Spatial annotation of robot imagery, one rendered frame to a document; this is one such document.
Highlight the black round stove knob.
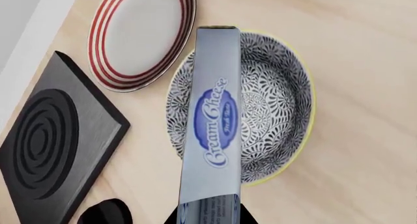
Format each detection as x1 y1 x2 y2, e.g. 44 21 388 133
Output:
76 197 133 224

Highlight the black square stove burner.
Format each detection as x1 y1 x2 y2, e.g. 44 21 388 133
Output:
0 50 132 224

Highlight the silver blue cream cheese box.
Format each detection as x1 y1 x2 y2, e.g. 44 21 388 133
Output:
177 25 243 224

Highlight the white plate with red stripes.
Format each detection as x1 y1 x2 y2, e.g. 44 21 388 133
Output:
87 0 197 93

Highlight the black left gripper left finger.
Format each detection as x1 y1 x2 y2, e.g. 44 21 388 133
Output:
164 204 182 224

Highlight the black white patterned bowl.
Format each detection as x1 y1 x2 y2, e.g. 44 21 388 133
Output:
165 29 317 189

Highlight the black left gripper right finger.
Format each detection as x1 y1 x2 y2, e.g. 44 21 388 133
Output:
239 201 259 224

